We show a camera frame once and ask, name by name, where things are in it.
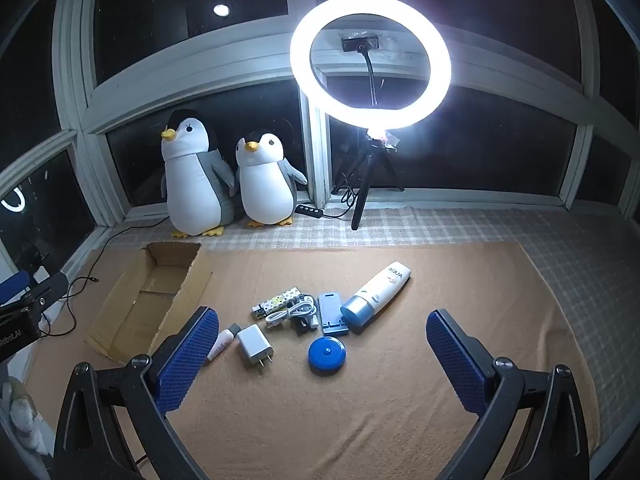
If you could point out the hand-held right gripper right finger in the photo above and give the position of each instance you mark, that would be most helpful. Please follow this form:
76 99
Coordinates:
457 360

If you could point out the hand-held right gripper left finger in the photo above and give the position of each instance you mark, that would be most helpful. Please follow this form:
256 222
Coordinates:
190 355

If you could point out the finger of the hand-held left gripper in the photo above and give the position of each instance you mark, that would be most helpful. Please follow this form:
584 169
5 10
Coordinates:
35 295

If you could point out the small pink bottle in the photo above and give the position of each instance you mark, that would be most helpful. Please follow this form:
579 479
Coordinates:
222 344

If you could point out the cardboard box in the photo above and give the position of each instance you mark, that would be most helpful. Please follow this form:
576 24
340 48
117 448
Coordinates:
145 310

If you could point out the white wall charger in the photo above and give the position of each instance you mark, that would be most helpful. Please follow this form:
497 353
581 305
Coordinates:
252 342

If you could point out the white tube with blue cap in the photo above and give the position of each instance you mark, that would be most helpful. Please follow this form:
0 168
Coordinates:
380 287

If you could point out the blue round tape measure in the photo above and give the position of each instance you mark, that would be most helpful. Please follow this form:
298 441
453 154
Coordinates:
327 355

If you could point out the pale crumpled cloth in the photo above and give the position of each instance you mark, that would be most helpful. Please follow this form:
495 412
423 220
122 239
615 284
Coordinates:
20 410

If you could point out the checked blanket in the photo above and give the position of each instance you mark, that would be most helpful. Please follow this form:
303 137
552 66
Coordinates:
450 225

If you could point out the large penguin plush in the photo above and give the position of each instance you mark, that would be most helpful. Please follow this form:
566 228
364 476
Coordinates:
195 185

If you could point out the black power strip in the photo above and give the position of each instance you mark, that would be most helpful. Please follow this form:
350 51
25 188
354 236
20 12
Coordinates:
306 210

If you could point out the small penguin plush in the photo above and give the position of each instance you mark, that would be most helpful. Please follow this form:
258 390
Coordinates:
265 185

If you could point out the black tripod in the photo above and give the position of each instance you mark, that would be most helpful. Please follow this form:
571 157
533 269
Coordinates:
361 195

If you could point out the black gooseneck phone holder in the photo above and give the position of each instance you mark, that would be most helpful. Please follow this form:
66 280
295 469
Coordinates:
360 44

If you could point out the white window frame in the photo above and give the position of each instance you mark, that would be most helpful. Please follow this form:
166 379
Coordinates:
200 67

